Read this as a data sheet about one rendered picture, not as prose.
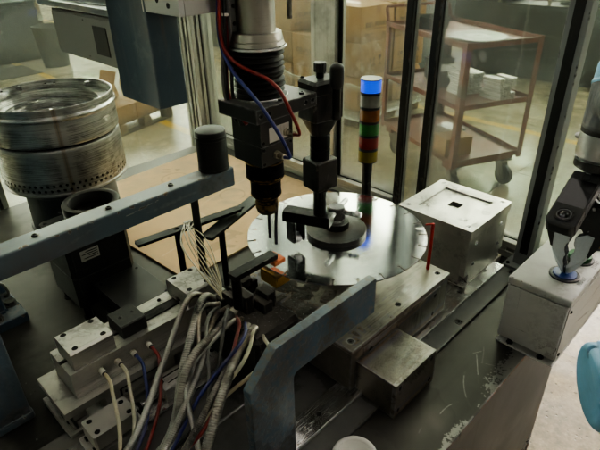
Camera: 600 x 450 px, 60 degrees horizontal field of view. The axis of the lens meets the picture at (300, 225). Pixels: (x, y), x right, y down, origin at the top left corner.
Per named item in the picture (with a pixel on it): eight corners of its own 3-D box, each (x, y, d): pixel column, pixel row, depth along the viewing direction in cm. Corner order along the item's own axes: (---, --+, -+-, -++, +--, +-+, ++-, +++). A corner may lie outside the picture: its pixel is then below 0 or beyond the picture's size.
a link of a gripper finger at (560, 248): (574, 261, 95) (587, 217, 90) (562, 275, 91) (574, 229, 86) (557, 254, 96) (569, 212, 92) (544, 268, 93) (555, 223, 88)
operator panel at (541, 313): (554, 277, 117) (569, 219, 109) (605, 297, 110) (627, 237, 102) (495, 339, 99) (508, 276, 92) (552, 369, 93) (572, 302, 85)
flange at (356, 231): (298, 242, 93) (298, 230, 92) (315, 213, 102) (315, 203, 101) (359, 252, 90) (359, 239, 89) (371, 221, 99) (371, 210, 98)
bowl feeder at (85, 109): (106, 187, 162) (79, 70, 144) (160, 220, 143) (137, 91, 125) (3, 224, 143) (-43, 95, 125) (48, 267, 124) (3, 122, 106)
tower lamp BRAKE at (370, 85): (369, 87, 115) (370, 74, 114) (385, 91, 112) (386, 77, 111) (355, 92, 112) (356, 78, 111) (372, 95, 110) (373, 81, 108)
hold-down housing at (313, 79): (324, 179, 87) (324, 56, 77) (342, 189, 84) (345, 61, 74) (298, 187, 85) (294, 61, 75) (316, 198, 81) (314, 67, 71)
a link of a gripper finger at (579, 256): (593, 268, 93) (607, 223, 88) (580, 282, 89) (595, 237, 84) (574, 261, 95) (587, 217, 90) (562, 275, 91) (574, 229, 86)
